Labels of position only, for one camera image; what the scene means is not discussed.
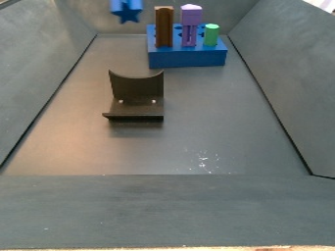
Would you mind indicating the blue star peg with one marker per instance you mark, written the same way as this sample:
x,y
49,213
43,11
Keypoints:
x,y
128,10

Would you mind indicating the black curved fixture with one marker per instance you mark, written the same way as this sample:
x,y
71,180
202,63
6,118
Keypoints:
x,y
138,98

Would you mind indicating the blue shape-sorter block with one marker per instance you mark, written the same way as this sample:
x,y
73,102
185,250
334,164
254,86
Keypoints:
x,y
178,56

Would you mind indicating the green hexagonal peg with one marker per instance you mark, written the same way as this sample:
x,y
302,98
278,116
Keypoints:
x,y
212,34

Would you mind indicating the brown notched peg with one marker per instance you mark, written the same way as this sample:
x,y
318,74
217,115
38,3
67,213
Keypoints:
x,y
164,17

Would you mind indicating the purple pentagon peg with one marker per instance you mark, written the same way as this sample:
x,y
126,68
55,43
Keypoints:
x,y
192,15

